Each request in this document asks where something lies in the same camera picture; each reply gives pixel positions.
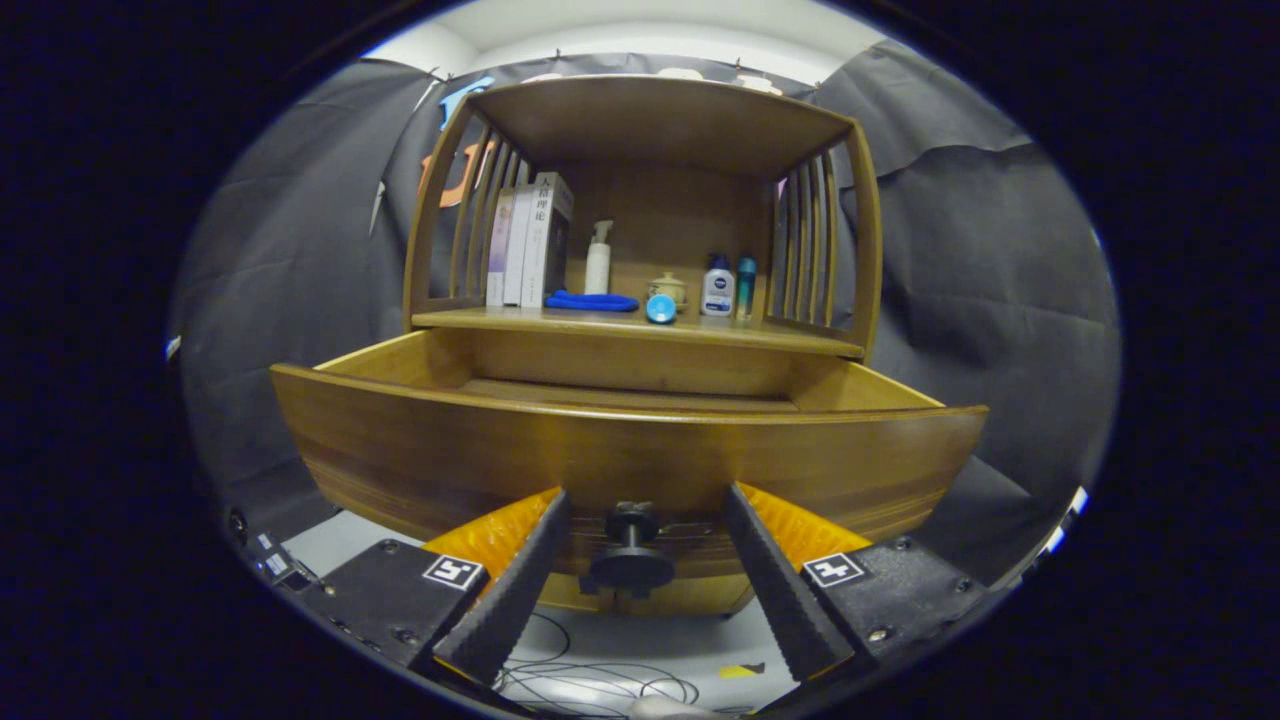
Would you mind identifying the white flat board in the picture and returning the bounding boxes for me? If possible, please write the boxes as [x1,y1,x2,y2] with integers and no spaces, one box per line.
[1035,485,1091,556]

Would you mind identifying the plain white book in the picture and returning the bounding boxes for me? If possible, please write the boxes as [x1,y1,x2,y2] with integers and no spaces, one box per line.
[503,185,528,307]

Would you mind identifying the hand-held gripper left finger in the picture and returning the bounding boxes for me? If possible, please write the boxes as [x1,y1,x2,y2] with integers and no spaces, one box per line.
[295,487,573,691]

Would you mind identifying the wooden drawer with black knob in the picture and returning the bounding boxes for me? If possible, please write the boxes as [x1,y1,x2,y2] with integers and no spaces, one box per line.
[270,328,991,599]

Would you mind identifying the white book with dark cover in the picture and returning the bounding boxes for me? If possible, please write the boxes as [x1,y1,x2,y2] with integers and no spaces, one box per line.
[521,172,575,309]

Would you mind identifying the black electronic device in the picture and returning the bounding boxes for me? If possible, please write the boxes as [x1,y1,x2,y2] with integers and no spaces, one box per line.
[225,505,321,591]

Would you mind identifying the pale purple book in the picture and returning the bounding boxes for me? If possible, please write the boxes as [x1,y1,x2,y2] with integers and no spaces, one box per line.
[485,188,509,307]

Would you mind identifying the white lotion bottle blue cap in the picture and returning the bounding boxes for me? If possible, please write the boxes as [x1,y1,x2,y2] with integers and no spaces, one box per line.
[700,254,736,318]

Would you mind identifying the black floor cables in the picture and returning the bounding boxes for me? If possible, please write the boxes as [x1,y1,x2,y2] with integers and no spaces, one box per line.
[495,610,701,716]

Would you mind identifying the wooden cabinet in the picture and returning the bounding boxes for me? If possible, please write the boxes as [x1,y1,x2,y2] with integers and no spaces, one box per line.
[403,75,884,616]

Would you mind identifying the white pump bottle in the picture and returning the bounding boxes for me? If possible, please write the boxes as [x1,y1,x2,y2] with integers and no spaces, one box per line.
[585,220,614,296]

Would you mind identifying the blue folded cloth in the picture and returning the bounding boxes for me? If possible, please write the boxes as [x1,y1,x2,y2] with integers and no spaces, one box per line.
[545,290,641,313]

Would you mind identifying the wooden countertop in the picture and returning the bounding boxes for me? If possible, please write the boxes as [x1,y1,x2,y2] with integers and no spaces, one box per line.
[412,300,866,359]

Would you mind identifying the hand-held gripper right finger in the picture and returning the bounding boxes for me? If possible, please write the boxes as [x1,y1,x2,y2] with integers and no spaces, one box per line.
[723,481,1004,685]

